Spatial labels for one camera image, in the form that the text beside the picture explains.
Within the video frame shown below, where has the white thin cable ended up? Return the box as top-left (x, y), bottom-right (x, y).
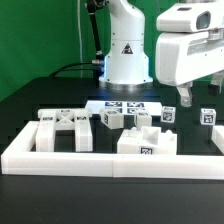
top-left (77, 0), bottom-right (84, 79)

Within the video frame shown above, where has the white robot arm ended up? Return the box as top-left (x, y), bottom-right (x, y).
top-left (86, 0), bottom-right (224, 107)

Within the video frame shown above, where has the white U-shaped fence frame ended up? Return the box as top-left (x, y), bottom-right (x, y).
top-left (1, 121), bottom-right (224, 180)

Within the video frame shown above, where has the white chair seat part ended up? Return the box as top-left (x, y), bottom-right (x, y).
top-left (117, 126), bottom-right (177, 155)

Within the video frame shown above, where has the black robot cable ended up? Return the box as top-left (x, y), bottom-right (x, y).
top-left (49, 61), bottom-right (105, 78)

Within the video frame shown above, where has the white tag sheet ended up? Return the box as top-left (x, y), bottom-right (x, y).
top-left (85, 100), bottom-right (162, 116)

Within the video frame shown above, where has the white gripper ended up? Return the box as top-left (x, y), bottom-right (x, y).
top-left (155, 32), bottom-right (224, 107)

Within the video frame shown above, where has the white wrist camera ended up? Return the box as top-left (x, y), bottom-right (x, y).
top-left (156, 2), bottom-right (224, 33)

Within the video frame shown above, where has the white chair back part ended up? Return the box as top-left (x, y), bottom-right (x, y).
top-left (36, 108), bottom-right (93, 152)

